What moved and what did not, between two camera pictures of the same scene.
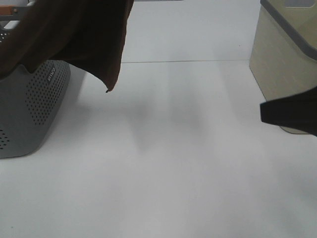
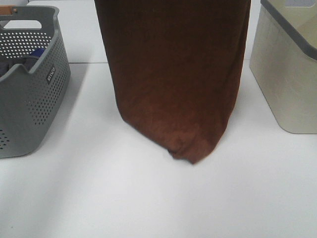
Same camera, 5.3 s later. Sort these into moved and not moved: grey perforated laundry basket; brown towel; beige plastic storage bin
Moved: brown towel
Not moved: grey perforated laundry basket; beige plastic storage bin
